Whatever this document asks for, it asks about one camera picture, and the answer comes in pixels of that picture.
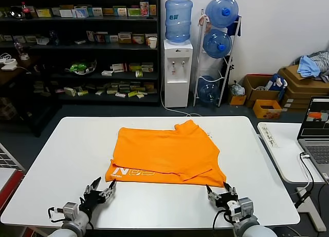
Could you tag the cream white carton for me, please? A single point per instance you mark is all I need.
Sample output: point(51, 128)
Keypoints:
point(69, 92)

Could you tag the colourful medicine box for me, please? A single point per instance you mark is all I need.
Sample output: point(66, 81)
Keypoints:
point(101, 38)

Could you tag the grey plastic bag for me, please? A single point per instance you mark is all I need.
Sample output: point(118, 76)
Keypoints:
point(236, 90)

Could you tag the upright blue water jug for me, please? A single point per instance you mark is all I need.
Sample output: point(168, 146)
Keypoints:
point(178, 23)

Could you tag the white water dispenser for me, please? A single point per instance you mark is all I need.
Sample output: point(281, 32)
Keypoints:
point(177, 93)

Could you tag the small white side table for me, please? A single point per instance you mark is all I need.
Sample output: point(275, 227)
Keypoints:
point(285, 149)

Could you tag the blue white bag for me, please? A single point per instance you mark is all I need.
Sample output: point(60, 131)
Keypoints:
point(278, 82)

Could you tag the light blue box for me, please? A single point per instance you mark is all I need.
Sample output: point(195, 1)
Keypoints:
point(81, 13)

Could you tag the clear glass bowl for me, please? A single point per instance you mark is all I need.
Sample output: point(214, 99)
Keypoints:
point(15, 13)

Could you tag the white flat device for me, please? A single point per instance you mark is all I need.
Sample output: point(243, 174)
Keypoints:
point(9, 64)

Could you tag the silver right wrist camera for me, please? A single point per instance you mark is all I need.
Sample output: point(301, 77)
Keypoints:
point(244, 204)

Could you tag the white red medicine box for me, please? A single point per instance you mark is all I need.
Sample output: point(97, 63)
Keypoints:
point(119, 68)

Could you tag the orange t-shirt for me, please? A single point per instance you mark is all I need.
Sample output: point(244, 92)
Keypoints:
point(164, 149)

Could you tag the white strip with handwriting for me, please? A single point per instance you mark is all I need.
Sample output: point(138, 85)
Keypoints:
point(268, 136)

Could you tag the grey laptop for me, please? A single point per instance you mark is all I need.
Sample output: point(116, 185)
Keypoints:
point(318, 152)

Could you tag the white blue medicine box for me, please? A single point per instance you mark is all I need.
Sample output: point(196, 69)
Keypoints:
point(113, 39)

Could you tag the cola bottle red cap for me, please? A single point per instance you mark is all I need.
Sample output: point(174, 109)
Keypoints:
point(24, 12)

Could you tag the red white cart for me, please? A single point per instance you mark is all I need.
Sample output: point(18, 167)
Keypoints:
point(10, 185)

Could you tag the white red standing box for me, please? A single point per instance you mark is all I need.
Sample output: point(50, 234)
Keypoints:
point(90, 37)

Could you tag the black shelf unit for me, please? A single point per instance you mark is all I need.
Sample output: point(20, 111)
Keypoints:
point(115, 47)

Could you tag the open brown cardboard box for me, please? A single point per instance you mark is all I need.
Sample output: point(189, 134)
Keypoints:
point(259, 95)

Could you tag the cardboard box with labels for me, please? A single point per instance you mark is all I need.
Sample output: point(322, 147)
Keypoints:
point(295, 98)

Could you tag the large white table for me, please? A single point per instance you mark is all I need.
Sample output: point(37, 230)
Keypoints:
point(77, 157)

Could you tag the small green box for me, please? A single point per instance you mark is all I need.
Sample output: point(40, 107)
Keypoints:
point(139, 74)

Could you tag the small white box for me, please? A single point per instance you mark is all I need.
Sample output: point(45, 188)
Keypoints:
point(80, 42)

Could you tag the small yellow carton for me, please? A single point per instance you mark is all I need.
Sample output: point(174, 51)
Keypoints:
point(237, 100)

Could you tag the light blue garment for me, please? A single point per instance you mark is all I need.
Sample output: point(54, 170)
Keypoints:
point(308, 67)

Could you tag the tall colourful box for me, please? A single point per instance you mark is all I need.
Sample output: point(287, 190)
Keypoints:
point(144, 8)

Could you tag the scattered dark crumbs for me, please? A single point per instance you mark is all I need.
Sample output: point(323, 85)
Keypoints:
point(209, 135)

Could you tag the white metal jug rack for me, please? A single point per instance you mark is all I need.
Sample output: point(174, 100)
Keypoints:
point(226, 76)

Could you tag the dark wooden desk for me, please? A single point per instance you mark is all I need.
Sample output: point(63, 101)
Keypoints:
point(15, 77)

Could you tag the striped grey garment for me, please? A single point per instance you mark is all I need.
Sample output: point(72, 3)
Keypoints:
point(322, 62)

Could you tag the orange yellow box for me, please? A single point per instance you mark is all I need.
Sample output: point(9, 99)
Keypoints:
point(149, 87)

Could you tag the orange cardboard box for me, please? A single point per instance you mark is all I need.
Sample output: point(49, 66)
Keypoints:
point(267, 113)

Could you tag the pink cloth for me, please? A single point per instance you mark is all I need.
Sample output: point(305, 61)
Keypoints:
point(201, 21)

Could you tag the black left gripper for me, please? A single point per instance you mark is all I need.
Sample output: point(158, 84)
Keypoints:
point(91, 202)

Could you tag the dark blue bottle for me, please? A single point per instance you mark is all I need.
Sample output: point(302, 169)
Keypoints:
point(54, 38)

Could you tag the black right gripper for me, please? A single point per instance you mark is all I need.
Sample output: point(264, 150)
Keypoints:
point(225, 199)

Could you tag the clear plastic bottle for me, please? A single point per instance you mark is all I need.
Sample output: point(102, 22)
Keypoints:
point(21, 52)

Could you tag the pink white flat box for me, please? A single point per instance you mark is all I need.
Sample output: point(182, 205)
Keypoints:
point(120, 95)

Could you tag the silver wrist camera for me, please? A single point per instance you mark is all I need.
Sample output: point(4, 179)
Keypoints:
point(70, 210)
point(244, 204)

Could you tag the large flat cardboard box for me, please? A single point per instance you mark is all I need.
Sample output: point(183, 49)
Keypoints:
point(295, 75)

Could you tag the white open box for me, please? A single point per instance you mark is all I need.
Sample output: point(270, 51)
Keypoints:
point(42, 41)

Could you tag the lime green flat box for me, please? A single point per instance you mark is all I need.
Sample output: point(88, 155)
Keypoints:
point(132, 94)
point(82, 93)

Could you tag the white orange medicine box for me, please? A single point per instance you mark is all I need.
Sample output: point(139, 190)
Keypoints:
point(120, 12)
point(125, 38)

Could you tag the white paper cup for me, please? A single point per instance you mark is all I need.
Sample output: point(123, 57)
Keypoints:
point(152, 43)

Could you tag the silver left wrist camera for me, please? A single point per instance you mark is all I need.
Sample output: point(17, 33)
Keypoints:
point(70, 210)

